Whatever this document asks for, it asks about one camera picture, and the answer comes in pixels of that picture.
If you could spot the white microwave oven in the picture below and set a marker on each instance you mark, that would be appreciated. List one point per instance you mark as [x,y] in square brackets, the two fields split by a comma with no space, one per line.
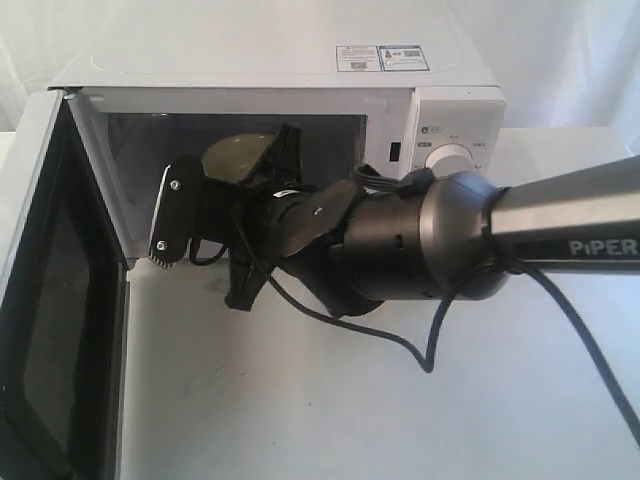
[63,295]

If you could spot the upper white power knob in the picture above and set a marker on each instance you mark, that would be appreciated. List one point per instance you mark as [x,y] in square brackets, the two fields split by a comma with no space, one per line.
[449,159]

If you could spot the white Midea microwave body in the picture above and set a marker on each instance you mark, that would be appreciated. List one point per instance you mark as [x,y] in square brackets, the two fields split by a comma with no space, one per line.
[378,82]

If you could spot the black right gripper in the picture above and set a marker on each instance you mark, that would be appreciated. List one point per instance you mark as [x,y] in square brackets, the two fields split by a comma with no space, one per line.
[231,214]

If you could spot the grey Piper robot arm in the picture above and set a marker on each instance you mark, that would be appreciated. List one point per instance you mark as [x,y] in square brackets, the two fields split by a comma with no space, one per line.
[367,239]

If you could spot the cream ceramic bowl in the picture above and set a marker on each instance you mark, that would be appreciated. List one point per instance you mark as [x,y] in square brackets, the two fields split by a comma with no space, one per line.
[231,159]

